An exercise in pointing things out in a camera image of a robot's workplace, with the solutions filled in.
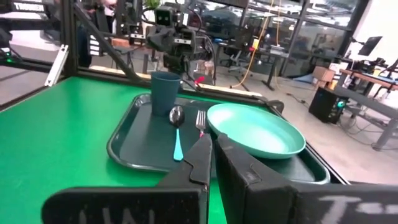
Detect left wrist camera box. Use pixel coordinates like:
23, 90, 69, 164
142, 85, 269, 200
154, 6, 175, 27

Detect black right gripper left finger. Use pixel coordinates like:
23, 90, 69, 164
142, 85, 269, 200
42, 133, 214, 224

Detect yellow hanging cable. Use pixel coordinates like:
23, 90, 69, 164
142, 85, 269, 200
229, 0, 282, 89

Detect black monitor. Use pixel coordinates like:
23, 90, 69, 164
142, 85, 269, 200
357, 35, 383, 57

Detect cardboard box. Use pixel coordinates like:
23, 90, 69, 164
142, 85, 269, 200
312, 65, 336, 83

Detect dark blue plastic cup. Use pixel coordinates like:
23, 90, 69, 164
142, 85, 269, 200
150, 71, 182, 118

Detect wooden top workbench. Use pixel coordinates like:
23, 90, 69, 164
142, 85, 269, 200
334, 68, 398, 152

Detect black office chair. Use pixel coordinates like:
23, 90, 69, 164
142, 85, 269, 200
223, 30, 253, 76

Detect black plastic tray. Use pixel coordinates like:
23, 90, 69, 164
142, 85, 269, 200
106, 93, 331, 185

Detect teal plastic plate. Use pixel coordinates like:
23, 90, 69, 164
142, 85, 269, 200
206, 103, 307, 160

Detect spoon with blue handle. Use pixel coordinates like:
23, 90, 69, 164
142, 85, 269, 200
169, 105, 186, 162

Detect person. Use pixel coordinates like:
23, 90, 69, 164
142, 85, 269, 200
99, 0, 118, 26

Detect black computer tower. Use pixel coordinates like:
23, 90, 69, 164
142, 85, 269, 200
308, 86, 349, 124

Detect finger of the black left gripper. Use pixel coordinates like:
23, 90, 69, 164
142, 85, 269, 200
146, 27, 161, 51
160, 26, 175, 52

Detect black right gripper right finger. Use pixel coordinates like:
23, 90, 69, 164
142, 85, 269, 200
214, 133, 398, 224

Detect white metal bracket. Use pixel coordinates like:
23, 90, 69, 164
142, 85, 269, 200
44, 44, 70, 88

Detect green table mat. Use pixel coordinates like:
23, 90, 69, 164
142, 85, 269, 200
0, 77, 343, 224

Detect fork with red handle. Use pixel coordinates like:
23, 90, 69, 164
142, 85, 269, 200
195, 110, 208, 139

